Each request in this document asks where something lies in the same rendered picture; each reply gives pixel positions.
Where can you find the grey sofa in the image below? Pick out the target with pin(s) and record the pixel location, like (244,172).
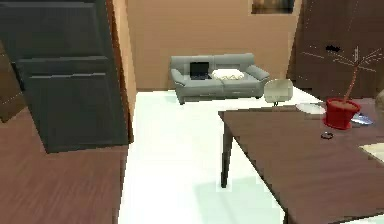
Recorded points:
(203,87)

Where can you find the black laptop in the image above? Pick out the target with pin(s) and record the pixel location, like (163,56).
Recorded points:
(199,71)

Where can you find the white cushion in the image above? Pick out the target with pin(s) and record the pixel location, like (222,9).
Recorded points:
(228,74)

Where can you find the pale round chair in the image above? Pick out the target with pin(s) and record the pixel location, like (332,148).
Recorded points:
(278,90)

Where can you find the white plate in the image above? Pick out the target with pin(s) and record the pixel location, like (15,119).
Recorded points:
(310,108)

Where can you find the dark grey room door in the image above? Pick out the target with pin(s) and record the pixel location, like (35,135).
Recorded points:
(73,100)

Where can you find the dark brown wooden table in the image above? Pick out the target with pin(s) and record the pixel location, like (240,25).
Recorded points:
(300,166)

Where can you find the house plant in red pot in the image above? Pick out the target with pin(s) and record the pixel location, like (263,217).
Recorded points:
(340,113)

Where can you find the dark brown room door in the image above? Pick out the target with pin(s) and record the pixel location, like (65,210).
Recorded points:
(336,43)

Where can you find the pale blue flat object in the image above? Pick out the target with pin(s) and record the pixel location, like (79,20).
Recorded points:
(362,118)

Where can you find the cream flat object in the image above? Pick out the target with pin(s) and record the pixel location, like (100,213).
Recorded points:
(374,150)

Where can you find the framed wall picture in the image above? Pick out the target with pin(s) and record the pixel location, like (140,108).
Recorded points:
(272,6)

